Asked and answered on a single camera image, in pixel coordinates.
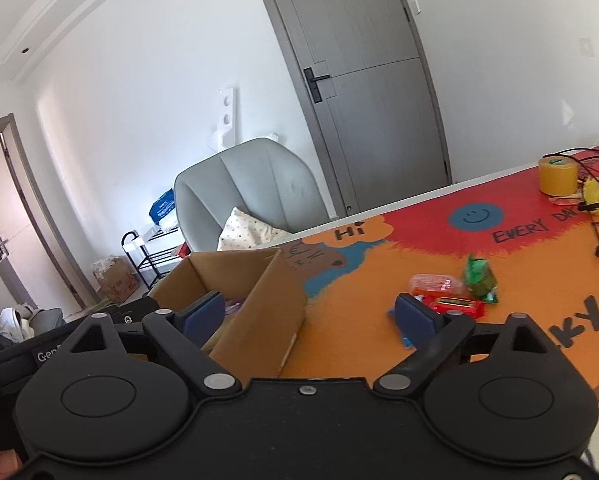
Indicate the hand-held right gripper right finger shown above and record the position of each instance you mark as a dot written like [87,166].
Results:
[418,321]

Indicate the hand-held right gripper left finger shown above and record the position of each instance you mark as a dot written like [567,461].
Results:
[207,316]

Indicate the red clear snack packet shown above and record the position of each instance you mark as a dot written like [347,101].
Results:
[434,284]

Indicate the red snack bar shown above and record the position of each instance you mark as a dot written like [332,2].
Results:
[459,306]

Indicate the green snack packet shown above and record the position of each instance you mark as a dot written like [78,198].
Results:
[481,280]

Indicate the pile of clothes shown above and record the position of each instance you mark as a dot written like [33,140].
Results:
[11,322]

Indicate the colourful printed table mat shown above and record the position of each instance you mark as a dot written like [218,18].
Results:
[359,320]

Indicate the black shelf rack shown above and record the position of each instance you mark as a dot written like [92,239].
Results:
[144,260]

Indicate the dotted white pillow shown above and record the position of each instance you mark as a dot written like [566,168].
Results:
[244,230]

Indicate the small floor cardboard box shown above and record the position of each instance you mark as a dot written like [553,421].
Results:
[116,280]

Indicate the blue plastic bag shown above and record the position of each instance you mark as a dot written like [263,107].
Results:
[162,207]

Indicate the grey shell chair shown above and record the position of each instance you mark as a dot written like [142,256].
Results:
[259,180]

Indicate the open brown door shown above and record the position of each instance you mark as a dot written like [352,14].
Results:
[9,200]

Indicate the yellow tape roll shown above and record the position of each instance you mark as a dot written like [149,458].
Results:
[558,177]

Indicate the grey room door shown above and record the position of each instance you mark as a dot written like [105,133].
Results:
[369,110]

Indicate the small white wall switch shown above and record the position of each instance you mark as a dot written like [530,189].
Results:
[417,7]

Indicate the small wall socket plate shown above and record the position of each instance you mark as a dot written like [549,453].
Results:
[586,46]

